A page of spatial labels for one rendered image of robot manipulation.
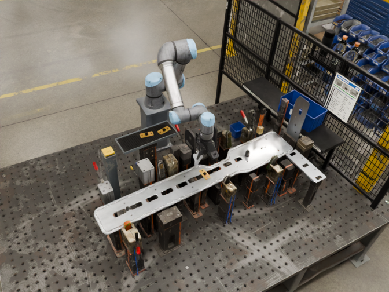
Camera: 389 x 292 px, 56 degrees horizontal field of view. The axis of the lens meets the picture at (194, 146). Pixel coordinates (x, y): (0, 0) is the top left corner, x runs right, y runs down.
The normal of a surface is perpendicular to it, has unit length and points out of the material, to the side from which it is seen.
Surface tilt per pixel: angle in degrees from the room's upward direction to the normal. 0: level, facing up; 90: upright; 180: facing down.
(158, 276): 0
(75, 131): 0
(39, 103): 0
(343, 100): 90
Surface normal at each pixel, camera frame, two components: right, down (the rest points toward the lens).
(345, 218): 0.05, -0.71
